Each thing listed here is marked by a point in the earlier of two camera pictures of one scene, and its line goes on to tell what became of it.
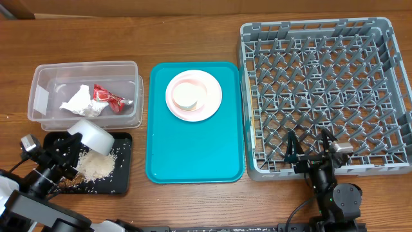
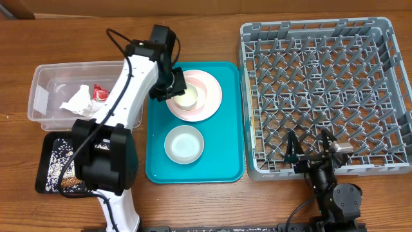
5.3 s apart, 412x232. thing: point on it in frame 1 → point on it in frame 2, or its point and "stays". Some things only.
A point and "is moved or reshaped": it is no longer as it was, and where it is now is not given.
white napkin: x=80 y=102 stays
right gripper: x=293 y=153 stays
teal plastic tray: x=207 y=151 stays
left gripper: x=57 y=151 → x=179 y=87
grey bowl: x=94 y=137 is moved or reshaped
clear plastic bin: x=62 y=93 stays
